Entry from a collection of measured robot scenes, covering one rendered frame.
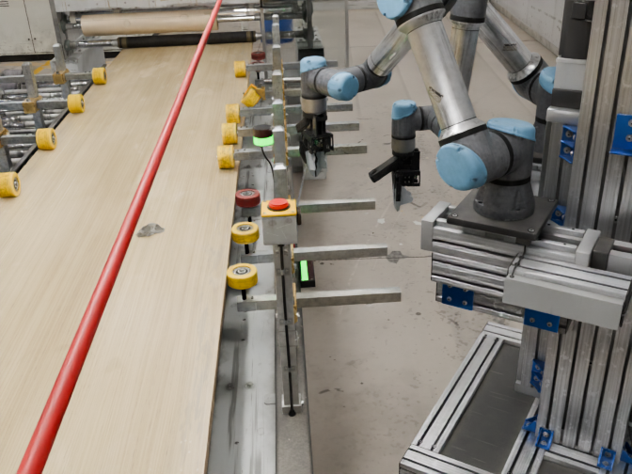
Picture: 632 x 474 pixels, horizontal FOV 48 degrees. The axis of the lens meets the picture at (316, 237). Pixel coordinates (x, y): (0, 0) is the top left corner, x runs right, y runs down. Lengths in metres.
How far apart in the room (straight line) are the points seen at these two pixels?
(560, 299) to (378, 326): 1.59
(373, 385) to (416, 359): 0.24
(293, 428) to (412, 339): 1.55
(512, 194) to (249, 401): 0.84
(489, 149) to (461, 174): 0.09
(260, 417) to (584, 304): 0.81
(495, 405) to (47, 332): 1.47
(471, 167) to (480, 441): 1.04
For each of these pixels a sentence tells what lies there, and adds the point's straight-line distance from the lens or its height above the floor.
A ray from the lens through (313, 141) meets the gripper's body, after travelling 2.10.
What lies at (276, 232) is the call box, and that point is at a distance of 1.42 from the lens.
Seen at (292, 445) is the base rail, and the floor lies 0.70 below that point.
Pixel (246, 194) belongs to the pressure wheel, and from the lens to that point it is 2.29.
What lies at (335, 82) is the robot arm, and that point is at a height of 1.31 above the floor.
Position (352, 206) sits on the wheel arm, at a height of 0.85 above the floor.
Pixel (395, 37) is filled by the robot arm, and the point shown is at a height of 1.43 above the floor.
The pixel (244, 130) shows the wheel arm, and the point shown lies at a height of 0.96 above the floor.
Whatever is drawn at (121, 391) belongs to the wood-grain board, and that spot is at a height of 0.90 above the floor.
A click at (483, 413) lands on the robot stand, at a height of 0.21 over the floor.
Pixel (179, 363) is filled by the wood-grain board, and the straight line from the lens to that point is 1.56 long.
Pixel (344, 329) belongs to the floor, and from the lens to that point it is 3.19.
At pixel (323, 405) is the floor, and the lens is 2.80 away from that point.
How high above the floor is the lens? 1.82
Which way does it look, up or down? 27 degrees down
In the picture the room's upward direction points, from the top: 2 degrees counter-clockwise
